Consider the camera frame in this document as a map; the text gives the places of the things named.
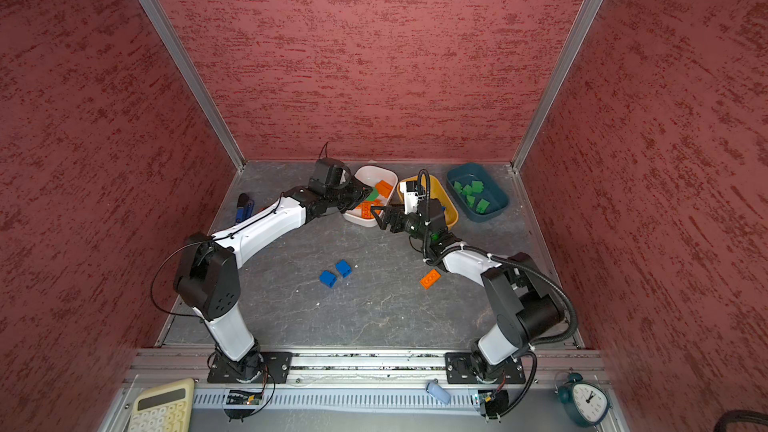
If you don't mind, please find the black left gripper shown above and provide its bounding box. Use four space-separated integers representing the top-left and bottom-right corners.
326 175 373 212

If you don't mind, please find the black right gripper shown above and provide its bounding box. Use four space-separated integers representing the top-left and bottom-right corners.
372 203 433 243

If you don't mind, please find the orange lego plate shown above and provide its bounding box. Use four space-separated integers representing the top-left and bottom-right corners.
375 180 393 198

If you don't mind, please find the blue lego brick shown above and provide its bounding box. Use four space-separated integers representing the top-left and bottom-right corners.
319 270 338 288
335 260 352 278

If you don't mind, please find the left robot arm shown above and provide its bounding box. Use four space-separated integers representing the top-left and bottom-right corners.
173 158 373 383

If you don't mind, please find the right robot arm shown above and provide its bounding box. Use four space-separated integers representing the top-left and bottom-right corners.
371 197 577 381

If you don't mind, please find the orange lego brick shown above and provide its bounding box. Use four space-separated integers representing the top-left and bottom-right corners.
419 269 441 290
358 201 376 220

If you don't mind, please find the white plastic bin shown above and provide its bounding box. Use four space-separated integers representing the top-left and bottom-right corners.
343 165 399 228

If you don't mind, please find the yellow plastic bin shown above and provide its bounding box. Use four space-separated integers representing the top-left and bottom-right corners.
397 175 459 230

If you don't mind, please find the teal plastic bin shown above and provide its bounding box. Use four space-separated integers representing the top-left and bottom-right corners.
446 163 509 223

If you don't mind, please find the small blue cylinder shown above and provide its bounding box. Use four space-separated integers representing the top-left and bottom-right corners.
425 379 452 406

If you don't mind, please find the beige calculator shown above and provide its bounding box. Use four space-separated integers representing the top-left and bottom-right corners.
127 378 195 432

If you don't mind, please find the green alarm clock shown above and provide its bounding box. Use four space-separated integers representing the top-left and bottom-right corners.
557 372 610 428

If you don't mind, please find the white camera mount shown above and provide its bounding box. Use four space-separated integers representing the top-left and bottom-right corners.
399 177 426 214

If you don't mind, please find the black corrugated cable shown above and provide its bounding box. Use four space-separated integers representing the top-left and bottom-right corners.
416 169 578 346

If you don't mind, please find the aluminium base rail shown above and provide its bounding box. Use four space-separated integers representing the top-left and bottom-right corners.
98 344 631 432

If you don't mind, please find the aluminium corner post left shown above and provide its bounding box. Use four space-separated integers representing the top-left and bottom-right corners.
138 0 247 172

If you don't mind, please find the aluminium corner post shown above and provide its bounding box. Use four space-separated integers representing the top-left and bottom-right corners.
138 0 247 172
511 0 604 174

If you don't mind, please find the aluminium corner post right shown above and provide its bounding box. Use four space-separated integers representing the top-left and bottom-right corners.
511 0 604 174

